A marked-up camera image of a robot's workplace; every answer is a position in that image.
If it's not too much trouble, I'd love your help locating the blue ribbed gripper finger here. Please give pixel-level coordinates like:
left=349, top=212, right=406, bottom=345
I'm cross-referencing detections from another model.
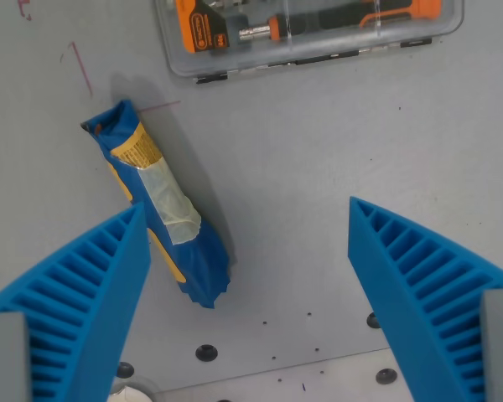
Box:
left=347, top=196, right=503, bottom=402
left=0, top=201, right=152, bottom=402

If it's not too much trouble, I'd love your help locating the blue and yellow snack bag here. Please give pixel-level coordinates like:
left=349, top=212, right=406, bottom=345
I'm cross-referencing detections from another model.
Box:
left=80, top=99, right=231, bottom=311

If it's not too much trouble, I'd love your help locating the clear plastic tool case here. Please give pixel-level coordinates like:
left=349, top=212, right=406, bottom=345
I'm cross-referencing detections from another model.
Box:
left=153, top=0, right=465, bottom=85

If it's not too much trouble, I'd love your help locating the orange and black screwdriver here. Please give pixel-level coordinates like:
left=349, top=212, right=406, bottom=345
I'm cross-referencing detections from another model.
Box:
left=238, top=0, right=443, bottom=43

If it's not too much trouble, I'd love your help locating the orange and black label card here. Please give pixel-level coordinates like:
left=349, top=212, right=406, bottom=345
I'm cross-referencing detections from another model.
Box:
left=174, top=0, right=226, bottom=54

